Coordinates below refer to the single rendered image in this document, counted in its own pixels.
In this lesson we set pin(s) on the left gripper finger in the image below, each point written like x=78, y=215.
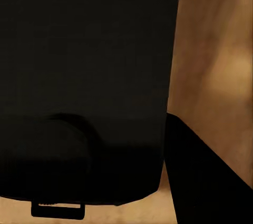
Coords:
x=205, y=190

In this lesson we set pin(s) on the digital camera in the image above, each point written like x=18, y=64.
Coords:
x=84, y=87

